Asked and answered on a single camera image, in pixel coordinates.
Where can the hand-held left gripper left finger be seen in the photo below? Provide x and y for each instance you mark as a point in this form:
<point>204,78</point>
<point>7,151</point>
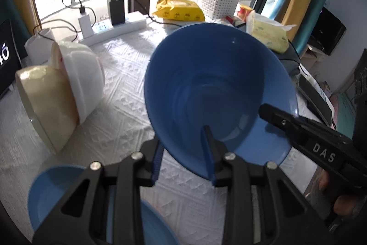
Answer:
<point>157,164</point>

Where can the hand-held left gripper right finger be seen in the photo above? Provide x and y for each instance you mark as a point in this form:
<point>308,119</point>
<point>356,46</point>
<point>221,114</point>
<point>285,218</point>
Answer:
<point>208,153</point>

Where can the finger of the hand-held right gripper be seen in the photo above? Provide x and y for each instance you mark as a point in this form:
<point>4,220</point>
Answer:
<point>279,120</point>

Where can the blue bowl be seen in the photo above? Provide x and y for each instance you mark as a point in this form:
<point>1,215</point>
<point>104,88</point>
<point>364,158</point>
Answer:
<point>200,75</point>

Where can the blue plate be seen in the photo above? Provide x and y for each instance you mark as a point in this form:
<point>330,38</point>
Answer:
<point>48,196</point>

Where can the white pink strawberry bowl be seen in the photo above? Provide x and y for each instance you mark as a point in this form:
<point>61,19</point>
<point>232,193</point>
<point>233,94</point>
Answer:
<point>86,75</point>

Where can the beige bowl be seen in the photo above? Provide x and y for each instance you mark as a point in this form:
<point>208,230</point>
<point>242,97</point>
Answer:
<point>48,101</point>

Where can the person's right hand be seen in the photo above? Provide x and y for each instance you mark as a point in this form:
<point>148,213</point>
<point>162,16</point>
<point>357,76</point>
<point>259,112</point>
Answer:
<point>347,203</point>

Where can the black phone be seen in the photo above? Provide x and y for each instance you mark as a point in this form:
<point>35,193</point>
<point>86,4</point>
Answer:
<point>315,98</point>

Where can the white textured tablecloth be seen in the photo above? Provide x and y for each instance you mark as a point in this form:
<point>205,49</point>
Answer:
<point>123,84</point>

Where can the pale yellow tissue pack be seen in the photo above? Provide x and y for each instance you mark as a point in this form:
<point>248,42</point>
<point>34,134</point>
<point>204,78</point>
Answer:
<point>268,32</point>

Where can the black monitor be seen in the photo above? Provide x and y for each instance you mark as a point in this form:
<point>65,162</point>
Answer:
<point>328,31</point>

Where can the snack packet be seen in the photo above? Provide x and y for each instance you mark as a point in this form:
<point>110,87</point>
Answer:
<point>236,21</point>

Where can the red can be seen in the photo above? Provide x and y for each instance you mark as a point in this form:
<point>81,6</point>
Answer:
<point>245,12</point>

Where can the teal curtain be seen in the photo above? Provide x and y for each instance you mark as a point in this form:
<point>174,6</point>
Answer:
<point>321,4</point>
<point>7,12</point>

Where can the white perforated basket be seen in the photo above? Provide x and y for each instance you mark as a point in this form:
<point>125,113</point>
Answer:
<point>219,2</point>

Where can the white power strip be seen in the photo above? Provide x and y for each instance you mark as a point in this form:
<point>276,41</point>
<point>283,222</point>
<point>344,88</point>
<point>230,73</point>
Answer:
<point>123,28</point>

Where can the yellow wipes pack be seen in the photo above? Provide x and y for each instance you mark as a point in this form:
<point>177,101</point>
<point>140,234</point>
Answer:
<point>179,11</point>

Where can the white charger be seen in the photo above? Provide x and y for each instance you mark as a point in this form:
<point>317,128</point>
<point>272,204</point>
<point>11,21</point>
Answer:
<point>85,24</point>

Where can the black charger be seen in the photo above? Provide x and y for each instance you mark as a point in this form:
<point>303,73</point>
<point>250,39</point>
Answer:
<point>116,11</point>

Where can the white desk lamp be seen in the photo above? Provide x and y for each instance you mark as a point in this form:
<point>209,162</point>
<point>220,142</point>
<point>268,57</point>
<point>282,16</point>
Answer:
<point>35,47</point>

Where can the black tablet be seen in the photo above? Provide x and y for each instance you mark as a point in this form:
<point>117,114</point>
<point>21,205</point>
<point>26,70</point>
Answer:
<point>7,61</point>

